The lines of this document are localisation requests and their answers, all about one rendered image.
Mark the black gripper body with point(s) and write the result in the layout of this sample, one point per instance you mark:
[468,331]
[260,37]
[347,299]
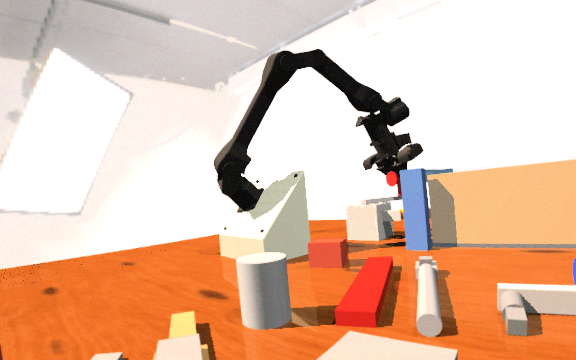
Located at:
[386,147]

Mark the white cylinder with grey end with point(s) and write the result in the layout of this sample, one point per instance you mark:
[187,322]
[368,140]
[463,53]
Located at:
[429,322]

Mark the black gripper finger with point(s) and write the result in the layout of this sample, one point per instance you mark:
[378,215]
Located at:
[387,168]
[399,166]

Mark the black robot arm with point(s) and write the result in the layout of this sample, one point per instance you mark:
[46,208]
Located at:
[232,159]

